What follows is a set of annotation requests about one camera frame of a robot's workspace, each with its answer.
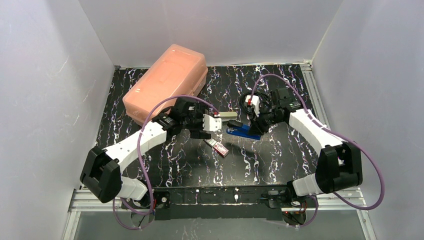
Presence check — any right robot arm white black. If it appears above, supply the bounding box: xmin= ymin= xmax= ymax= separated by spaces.
xmin=243 ymin=88 xmax=363 ymax=199

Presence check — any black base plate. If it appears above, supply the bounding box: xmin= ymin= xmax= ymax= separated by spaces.
xmin=153 ymin=185 xmax=317 ymax=222

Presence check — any blue stapler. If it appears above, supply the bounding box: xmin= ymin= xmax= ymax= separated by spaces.
xmin=226 ymin=120 xmax=261 ymax=140

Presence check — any beige small stapler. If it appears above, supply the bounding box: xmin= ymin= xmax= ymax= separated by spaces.
xmin=219 ymin=111 xmax=238 ymax=122

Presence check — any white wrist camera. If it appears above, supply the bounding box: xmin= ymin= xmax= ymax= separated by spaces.
xmin=202 ymin=114 xmax=222 ymax=132
xmin=244 ymin=94 xmax=261 ymax=117

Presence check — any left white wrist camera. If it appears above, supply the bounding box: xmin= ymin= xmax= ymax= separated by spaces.
xmin=202 ymin=114 xmax=222 ymax=132

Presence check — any aluminium frame rail front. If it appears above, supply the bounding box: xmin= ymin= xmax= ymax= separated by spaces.
xmin=69 ymin=186 xmax=367 ymax=212

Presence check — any coiled black cable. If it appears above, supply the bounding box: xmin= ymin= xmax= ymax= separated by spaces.
xmin=238 ymin=91 xmax=271 ymax=115

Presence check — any pink plastic storage box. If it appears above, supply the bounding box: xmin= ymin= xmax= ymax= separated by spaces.
xmin=122 ymin=44 xmax=208 ymax=126

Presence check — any purple cable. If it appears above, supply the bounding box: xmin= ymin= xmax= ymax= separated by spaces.
xmin=250 ymin=73 xmax=386 ymax=229
xmin=112 ymin=95 xmax=220 ymax=231

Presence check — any aluminium frame rail right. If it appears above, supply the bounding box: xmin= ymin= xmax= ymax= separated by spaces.
xmin=301 ymin=59 xmax=352 ymax=186

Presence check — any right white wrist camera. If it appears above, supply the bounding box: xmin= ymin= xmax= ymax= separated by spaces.
xmin=244 ymin=94 xmax=261 ymax=117

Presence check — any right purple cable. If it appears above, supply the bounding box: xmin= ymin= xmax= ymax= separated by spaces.
xmin=250 ymin=73 xmax=386 ymax=229

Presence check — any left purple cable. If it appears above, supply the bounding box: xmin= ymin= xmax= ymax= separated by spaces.
xmin=112 ymin=95 xmax=220 ymax=231

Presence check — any red white staple box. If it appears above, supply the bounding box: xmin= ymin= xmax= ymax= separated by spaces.
xmin=204 ymin=138 xmax=229 ymax=157

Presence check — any aluminium frame rail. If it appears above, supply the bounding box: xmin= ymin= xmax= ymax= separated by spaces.
xmin=301 ymin=59 xmax=352 ymax=186
xmin=69 ymin=186 xmax=367 ymax=212

